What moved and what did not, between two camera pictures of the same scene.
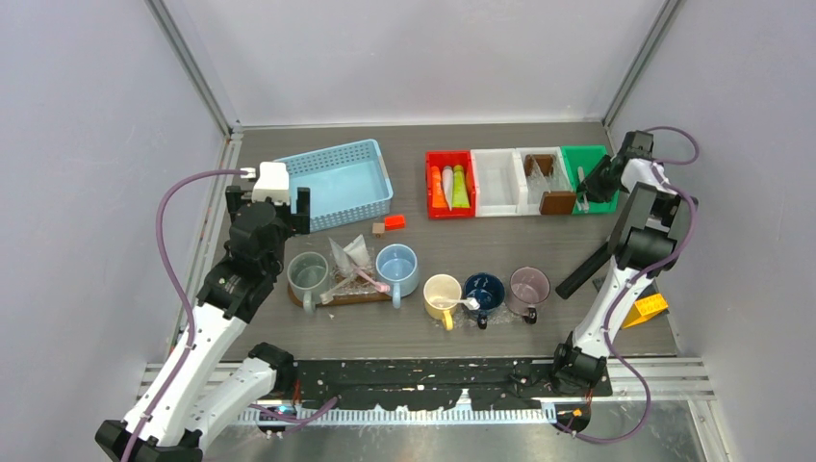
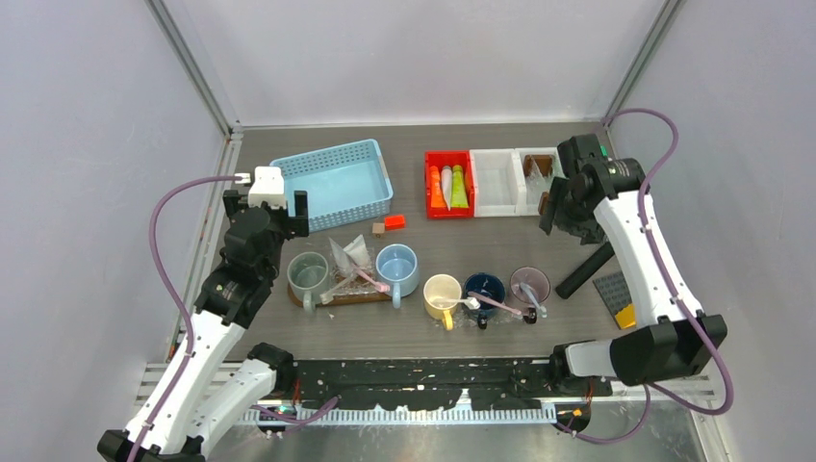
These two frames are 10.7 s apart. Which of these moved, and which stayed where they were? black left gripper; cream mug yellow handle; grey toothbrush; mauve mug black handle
Moved: grey toothbrush
Stayed: mauve mug black handle; cream mug yellow handle; black left gripper
